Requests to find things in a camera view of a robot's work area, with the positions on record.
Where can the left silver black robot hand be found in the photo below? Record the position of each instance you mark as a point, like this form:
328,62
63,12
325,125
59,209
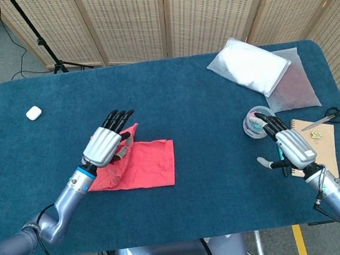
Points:
101,146

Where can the white garment in plastic bag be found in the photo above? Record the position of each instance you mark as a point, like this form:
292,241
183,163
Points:
250,65

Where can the dark red garment frosted bag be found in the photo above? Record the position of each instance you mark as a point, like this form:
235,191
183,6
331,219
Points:
295,94

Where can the woven wooden folding screen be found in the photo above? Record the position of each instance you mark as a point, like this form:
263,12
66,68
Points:
129,19

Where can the coral red T-shirt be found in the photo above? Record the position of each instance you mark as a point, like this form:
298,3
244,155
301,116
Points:
153,164

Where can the white table leg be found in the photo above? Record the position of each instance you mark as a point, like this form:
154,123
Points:
259,248

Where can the black tripod stand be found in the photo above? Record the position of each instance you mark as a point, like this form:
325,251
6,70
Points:
41,42

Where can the clear round tub of clips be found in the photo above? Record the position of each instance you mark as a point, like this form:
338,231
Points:
251,132

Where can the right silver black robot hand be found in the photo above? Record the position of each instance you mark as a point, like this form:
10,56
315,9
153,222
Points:
296,147

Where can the blue carpet table mat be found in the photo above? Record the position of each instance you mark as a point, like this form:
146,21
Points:
163,77

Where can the kraft spiral notebook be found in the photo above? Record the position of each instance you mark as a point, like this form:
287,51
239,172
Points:
323,150

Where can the white earbuds case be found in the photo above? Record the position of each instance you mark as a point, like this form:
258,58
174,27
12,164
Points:
33,113

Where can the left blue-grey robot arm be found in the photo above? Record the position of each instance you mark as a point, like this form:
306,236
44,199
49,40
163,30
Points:
68,195

